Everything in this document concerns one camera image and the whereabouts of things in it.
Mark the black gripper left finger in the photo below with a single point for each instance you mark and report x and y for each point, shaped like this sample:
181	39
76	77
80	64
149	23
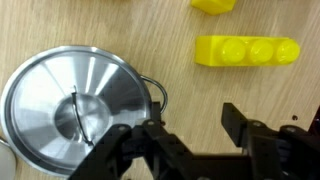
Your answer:
133	156

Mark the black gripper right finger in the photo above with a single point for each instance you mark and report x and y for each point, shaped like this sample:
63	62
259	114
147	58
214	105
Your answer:
286	153

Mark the long yellow toy block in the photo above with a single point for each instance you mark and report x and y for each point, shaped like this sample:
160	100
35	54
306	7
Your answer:
246	50

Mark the small yellow toy block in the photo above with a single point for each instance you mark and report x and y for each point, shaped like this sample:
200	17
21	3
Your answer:
213	5

